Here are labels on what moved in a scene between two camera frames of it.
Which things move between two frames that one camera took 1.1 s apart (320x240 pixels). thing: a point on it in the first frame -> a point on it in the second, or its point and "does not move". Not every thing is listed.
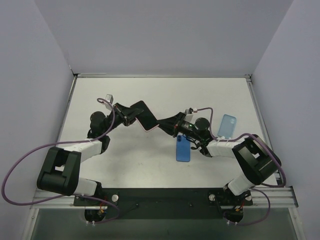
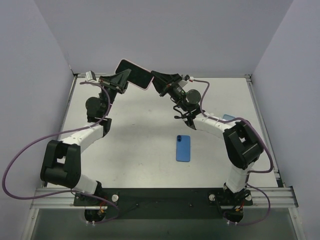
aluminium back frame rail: (160, 76) does not move
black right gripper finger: (170, 129) -> (160, 86)
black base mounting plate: (165, 203) does not move
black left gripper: (121, 114) -> (110, 84)
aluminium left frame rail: (68, 103) does not move
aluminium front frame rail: (271, 198) does not move
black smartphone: (183, 149) does not move
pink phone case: (147, 119) -> (138, 75)
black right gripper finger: (173, 121) -> (167, 78)
